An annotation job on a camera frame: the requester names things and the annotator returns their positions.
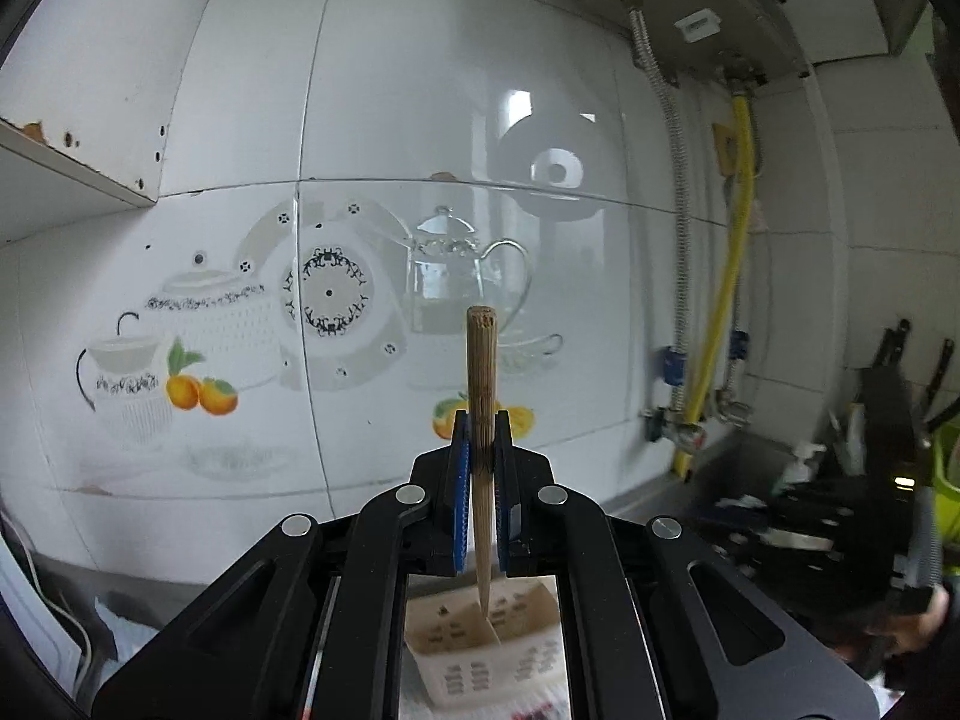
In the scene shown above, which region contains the white perforated utensil basket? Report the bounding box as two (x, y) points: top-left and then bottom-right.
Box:
(403, 576), (565, 710)

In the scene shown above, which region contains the brass gas valve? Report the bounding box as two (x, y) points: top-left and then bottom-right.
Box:
(711, 330), (755, 430)

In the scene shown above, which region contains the person's right hand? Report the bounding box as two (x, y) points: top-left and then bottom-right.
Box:
(862, 585), (952, 680)

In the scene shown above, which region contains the white wall cabinet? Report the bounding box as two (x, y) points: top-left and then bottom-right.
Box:
(0, 0), (235, 245)

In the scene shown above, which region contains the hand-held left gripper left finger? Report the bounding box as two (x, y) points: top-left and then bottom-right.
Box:
(90, 409), (475, 720)

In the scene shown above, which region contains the black knife handle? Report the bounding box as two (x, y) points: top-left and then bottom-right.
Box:
(924, 340), (958, 410)
(876, 319), (913, 370)

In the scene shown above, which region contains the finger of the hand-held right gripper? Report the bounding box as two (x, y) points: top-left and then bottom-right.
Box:
(697, 493), (835, 552)

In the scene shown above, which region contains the corrugated metal hose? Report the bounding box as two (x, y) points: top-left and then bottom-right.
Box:
(628, 6), (695, 421)

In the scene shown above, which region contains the white cable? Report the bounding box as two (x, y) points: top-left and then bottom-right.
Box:
(21, 531), (95, 695)

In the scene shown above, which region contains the yellow gas hose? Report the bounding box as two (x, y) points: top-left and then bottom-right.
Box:
(673, 92), (754, 479)

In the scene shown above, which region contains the green plastic rack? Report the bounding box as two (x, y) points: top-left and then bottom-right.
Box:
(928, 420), (960, 533)

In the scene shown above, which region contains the wooden chopstick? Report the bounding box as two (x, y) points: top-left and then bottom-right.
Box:
(466, 304), (500, 620)

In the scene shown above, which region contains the white appliance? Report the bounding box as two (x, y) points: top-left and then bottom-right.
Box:
(0, 514), (77, 700)

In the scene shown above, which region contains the white crumpled cloth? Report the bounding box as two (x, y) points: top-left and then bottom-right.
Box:
(91, 594), (162, 665)

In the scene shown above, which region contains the beige wall socket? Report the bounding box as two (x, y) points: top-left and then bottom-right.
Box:
(711, 120), (760, 175)

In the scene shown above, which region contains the white pump bottle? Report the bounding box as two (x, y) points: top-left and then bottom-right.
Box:
(778, 441), (827, 492)

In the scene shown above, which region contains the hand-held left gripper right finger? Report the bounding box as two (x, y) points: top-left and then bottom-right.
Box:
(491, 406), (880, 720)

